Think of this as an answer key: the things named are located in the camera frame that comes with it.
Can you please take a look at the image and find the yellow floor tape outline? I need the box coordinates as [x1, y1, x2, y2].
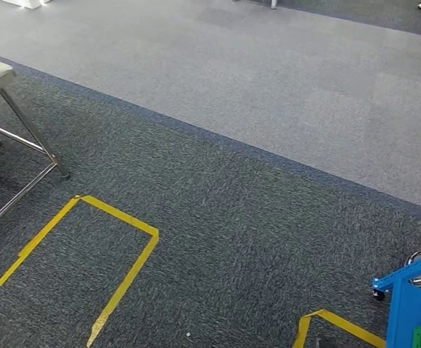
[0, 194, 160, 348]

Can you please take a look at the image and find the blue metal shelf rack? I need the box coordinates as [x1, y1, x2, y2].
[372, 248, 421, 348]

